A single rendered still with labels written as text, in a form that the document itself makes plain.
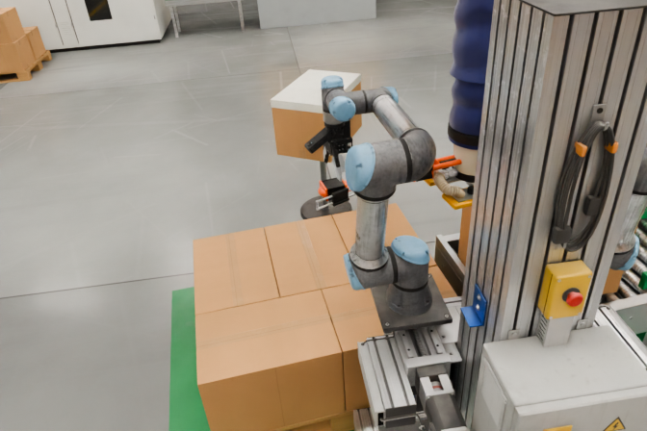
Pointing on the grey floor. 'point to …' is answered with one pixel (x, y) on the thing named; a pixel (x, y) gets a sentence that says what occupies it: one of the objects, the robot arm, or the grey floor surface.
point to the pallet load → (19, 47)
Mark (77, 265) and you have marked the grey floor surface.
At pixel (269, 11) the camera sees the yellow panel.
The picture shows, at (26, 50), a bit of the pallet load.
